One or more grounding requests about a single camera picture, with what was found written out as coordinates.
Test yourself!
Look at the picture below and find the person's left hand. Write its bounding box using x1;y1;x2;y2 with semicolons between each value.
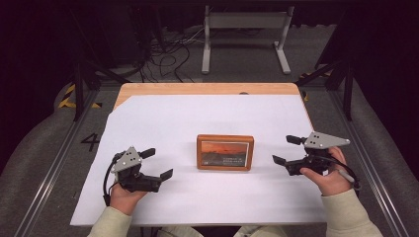
109;185;147;216

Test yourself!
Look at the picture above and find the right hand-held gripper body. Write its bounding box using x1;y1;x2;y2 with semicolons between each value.
286;131;351;177

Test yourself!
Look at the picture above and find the person's right leg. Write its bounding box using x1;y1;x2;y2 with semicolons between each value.
232;225;289;237

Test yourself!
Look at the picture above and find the black metal stand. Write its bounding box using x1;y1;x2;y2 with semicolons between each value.
67;9;131;122
295;9;356;121

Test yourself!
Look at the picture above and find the hand-held gripper cable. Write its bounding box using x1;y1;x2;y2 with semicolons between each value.
324;154;362;193
102;152;121;207

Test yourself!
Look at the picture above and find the yellow black hazard tape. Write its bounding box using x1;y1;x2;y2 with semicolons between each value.
300;70;330;103
58;83;103;110

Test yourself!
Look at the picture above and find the tangle of black floor cables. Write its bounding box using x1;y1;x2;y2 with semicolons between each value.
137;26;207;84

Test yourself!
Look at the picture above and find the wooden photo frame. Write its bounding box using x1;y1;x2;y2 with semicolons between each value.
196;133;255;172

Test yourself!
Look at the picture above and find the aluminium floor rail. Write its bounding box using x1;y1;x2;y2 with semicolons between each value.
329;90;411;237
13;88;100;237

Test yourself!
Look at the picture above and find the left hand-held gripper cable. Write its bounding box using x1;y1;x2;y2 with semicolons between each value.
102;152;121;207

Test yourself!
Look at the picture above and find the white paper sheet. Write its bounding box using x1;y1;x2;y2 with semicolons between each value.
69;94;328;227

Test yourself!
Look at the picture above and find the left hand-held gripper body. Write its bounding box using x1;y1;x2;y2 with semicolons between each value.
111;146;163;194

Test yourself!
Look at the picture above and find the right hand-held gripper cable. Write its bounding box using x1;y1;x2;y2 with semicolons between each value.
324;154;362;193

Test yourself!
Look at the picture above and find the grey metal stand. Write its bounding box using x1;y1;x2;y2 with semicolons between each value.
201;4;295;75

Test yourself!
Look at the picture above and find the person's leg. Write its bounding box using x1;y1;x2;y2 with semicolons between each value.
232;225;289;237
154;226;204;237

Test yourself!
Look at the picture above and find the person's left leg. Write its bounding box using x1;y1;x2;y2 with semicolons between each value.
154;226;204;237

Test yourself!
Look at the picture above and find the person's right hand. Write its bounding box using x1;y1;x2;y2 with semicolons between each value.
299;146;354;198

